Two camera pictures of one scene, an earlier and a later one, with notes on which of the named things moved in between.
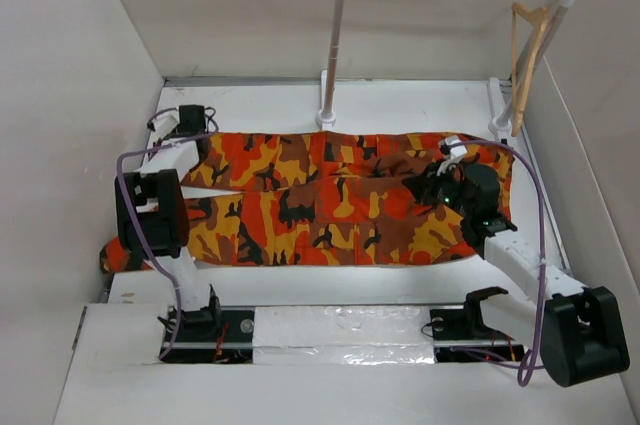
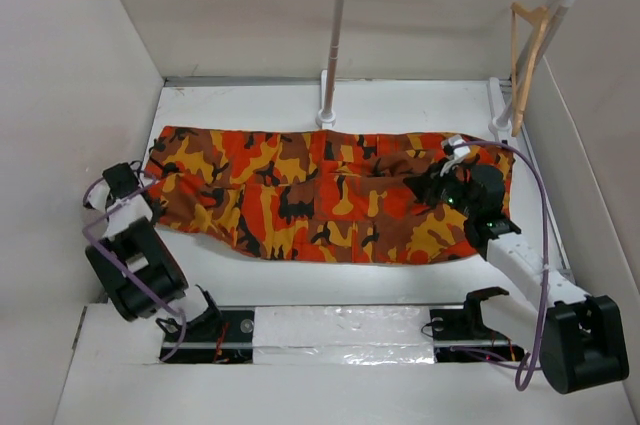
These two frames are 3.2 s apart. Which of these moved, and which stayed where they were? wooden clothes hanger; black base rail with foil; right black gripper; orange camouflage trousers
Moved: orange camouflage trousers
Stayed: right black gripper; black base rail with foil; wooden clothes hanger
